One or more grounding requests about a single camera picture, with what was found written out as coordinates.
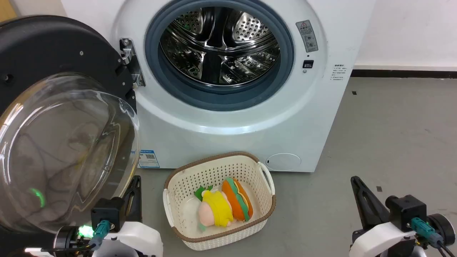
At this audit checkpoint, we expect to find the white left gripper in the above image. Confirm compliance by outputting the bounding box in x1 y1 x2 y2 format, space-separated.
92 175 164 257

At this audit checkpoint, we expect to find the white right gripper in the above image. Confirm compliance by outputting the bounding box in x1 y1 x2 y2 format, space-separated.
349 176 427 257

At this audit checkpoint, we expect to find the washer door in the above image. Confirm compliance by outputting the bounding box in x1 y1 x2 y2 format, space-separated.
0 15 140 234

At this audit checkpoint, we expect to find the white front-load washing machine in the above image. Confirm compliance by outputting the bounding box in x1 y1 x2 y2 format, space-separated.
60 0 377 173

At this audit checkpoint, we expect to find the metal door hinge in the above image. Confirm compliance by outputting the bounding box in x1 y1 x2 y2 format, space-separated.
119 38 146 88

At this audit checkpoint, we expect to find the blue white energy label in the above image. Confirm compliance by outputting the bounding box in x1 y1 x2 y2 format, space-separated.
138 150 160 168

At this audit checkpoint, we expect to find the cream plastic laundry basket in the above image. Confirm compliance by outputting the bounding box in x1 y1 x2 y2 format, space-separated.
163 151 277 251

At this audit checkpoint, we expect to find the pink yellow plush doll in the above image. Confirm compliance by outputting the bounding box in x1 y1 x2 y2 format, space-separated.
194 185 234 231

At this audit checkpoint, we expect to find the round drain filter cover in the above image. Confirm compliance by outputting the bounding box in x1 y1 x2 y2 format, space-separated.
266 153 302 171

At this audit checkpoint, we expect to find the orange hot dog plush toy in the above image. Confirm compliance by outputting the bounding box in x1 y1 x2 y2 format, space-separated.
222 177 254 222

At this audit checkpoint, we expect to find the grey warning sticker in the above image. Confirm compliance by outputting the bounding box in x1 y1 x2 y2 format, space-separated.
296 20 319 53

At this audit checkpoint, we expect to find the stainless steel drum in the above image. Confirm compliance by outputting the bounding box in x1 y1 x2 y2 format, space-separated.
159 6 281 86

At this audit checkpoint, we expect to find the teal plug right gripper cable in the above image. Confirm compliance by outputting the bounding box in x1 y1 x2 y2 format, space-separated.
411 217 451 257

